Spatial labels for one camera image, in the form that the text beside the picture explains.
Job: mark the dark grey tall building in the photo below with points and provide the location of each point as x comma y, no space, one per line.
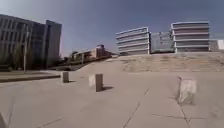
30,40

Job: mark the white banded wide building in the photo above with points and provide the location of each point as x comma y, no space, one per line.
166,40

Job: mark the dark raised planting strip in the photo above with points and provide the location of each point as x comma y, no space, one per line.
23,77

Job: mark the pale pole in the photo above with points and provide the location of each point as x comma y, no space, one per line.
25,50

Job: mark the grey concrete pavement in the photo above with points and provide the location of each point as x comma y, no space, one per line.
116,103

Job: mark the square concrete bollard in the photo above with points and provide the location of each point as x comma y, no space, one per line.
186,90
65,77
96,82

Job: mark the low reddish building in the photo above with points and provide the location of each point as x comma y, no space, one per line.
95,52

